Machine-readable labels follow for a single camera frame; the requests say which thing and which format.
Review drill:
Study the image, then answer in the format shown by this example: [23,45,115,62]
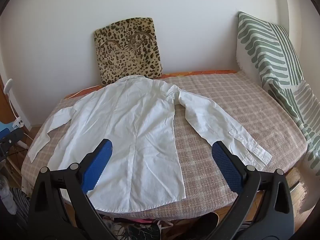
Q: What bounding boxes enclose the pink plaid blanket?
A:
[21,70,308,220]

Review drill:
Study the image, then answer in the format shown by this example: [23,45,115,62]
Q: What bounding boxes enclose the white crumpled cloth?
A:
[0,175,17,214]

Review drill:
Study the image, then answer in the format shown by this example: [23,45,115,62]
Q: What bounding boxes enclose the white clip lamp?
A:
[4,79,25,128]

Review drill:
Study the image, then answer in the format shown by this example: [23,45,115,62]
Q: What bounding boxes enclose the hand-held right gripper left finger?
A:
[27,138,118,240]

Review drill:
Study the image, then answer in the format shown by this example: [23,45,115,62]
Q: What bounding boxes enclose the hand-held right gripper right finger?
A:
[210,141,294,240]

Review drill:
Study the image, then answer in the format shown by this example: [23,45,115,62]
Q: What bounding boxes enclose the green striped white pillow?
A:
[236,11,320,175]

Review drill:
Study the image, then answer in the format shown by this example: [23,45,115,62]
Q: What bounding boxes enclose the white long-sleeved shirt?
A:
[27,76,273,214]

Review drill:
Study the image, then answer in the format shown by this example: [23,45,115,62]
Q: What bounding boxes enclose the dark patterned cloth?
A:
[102,216,175,240]

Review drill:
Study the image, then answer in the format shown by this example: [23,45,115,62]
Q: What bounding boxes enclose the leopard print cushion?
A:
[94,17,164,85]

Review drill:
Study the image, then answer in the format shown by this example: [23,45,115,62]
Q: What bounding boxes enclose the striped dark cloth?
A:
[10,186,33,230]

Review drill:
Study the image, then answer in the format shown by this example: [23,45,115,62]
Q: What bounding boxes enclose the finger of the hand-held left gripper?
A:
[0,127,24,160]

